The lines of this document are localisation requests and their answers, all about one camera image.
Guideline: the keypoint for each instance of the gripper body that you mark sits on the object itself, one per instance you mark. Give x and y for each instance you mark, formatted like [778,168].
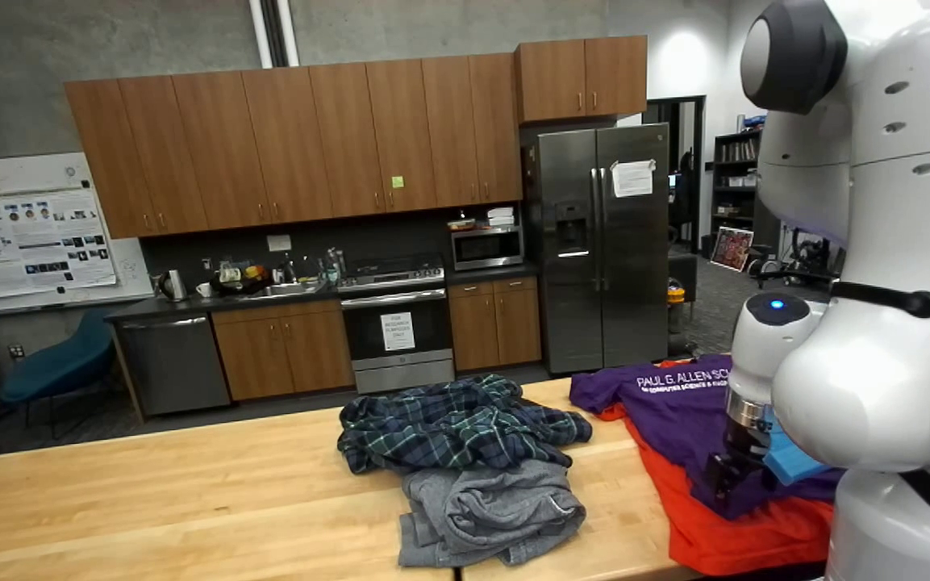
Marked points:
[747,445]

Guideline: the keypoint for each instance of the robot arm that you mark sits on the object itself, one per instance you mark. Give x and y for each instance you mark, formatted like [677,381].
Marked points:
[876,379]

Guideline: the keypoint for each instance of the purple t-shirt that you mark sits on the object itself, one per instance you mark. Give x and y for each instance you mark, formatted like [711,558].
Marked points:
[666,411]

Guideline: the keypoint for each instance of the orange t-shirt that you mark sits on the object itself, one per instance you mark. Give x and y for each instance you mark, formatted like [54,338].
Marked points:
[723,541]

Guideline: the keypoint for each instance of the blue green plaid shirt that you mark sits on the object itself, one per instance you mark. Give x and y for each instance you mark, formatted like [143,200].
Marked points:
[448,424]

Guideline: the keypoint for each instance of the framed picture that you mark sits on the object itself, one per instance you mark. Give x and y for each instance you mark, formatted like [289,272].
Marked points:
[731,248]

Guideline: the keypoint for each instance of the stainless steel refrigerator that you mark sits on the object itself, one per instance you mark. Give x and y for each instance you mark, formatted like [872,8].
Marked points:
[594,266]

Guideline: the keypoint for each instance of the dark bookshelf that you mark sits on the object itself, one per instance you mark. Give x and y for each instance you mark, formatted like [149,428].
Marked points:
[735,186]

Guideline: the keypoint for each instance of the grey sweatshirt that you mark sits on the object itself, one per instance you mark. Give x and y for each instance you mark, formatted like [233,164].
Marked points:
[489,512]

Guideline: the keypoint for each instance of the wooden base cabinet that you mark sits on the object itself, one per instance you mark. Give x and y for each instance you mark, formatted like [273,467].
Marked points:
[495,323]
[283,351]

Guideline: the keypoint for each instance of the white paper sheet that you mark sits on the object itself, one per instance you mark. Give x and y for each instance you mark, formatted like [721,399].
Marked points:
[632,178]

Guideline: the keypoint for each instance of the microwave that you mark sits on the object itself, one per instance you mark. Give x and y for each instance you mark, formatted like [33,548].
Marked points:
[485,248]

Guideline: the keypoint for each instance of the stack of white plates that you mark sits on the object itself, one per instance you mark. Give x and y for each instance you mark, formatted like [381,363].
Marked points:
[501,218]

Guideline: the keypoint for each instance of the stainless steel stove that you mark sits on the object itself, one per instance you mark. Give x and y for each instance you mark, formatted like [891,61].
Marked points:
[396,367]

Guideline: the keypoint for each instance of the white paper sign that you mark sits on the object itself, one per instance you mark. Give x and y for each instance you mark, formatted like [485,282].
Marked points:
[398,331]

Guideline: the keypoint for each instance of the row of bottles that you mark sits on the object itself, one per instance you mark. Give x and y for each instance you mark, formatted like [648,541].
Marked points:
[332,265]

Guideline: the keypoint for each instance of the kitchen sink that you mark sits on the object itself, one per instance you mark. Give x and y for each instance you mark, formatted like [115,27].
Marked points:
[287,289]

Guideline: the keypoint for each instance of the tap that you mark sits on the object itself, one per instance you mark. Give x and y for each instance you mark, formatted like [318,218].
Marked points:
[289,269]

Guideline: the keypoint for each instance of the heap of dishes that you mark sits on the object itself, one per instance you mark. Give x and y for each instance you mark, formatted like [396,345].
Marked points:
[243,280]

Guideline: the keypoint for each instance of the white mug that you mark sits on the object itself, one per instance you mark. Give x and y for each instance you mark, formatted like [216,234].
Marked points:
[203,290]

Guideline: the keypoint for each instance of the stainless steel dishwasher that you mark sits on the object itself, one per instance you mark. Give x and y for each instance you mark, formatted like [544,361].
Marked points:
[174,363]

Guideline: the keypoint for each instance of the steel kettle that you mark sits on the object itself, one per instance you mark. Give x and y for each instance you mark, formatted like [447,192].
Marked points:
[173,286]

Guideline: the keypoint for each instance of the whiteboard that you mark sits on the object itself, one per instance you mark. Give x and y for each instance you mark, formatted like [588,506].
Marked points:
[134,274]

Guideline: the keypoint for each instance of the blue chair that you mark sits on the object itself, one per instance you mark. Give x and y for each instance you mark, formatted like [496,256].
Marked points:
[61,363]

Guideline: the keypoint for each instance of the printed poster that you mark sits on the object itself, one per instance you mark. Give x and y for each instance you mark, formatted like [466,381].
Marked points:
[37,242]

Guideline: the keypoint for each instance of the white wall plate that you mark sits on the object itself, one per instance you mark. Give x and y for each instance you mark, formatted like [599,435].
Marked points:
[279,243]

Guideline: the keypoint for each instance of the row of wooden wall cabinets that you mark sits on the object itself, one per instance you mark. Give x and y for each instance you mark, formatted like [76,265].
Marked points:
[295,141]

